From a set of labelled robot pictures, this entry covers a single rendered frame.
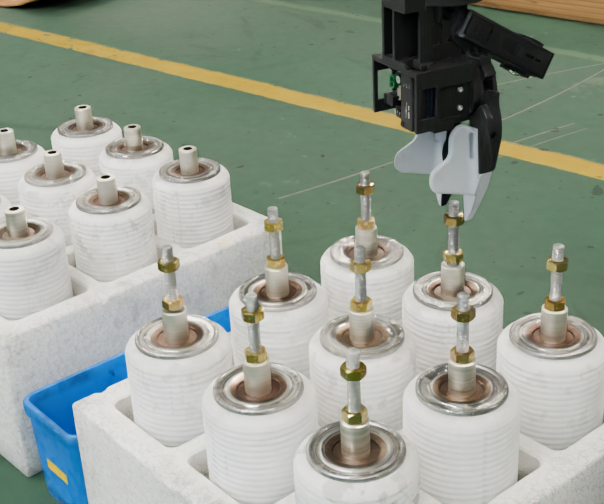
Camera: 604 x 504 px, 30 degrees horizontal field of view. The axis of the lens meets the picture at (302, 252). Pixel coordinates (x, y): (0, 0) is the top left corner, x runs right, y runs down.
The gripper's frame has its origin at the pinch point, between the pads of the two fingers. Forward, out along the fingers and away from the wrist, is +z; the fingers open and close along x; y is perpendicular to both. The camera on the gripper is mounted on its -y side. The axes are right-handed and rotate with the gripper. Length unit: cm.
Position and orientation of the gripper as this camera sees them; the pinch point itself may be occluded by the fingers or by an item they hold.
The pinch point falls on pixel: (461, 196)
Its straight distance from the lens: 102.4
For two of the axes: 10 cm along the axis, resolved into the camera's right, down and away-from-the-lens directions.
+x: 4.6, 3.7, -8.0
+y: -8.9, 2.4, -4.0
